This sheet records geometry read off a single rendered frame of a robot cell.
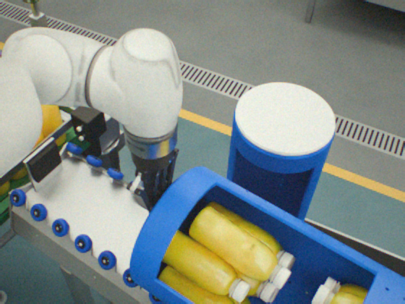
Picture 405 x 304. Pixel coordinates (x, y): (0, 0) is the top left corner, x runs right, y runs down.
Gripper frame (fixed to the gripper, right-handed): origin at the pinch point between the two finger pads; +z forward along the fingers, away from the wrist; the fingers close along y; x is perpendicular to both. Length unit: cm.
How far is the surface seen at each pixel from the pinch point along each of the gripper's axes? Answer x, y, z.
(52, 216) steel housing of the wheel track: -30.3, 5.8, 23.4
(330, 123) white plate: 16, -56, 12
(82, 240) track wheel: -16.6, 8.3, 18.5
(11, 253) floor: -89, 0, 116
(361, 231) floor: 37, -104, 116
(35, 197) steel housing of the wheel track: -38.0, 4.5, 23.4
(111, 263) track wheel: -7.3, 8.5, 18.8
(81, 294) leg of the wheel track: -30, 7, 70
